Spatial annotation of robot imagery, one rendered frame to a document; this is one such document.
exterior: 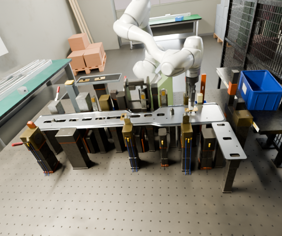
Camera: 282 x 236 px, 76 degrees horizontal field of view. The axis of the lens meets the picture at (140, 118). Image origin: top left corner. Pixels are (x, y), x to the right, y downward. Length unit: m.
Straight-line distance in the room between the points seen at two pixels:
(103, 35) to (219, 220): 6.80
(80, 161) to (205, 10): 6.89
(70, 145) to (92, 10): 6.26
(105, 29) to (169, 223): 6.68
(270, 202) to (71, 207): 1.13
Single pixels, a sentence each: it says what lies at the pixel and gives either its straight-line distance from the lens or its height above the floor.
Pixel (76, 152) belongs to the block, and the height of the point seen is 0.87.
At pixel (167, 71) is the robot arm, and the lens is 0.91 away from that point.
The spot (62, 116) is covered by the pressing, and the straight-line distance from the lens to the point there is 1.51.
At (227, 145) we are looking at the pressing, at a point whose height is 1.00.
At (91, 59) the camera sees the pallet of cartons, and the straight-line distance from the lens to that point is 5.20.
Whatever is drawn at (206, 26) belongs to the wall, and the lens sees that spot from 7.66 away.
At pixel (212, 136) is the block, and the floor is 0.98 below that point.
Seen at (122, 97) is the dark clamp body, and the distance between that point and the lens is 1.38.
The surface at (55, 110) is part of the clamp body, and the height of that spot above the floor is 1.02.
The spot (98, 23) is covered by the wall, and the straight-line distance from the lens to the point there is 7.23.
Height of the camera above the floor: 1.72
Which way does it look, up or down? 35 degrees down
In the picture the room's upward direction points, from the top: 9 degrees counter-clockwise
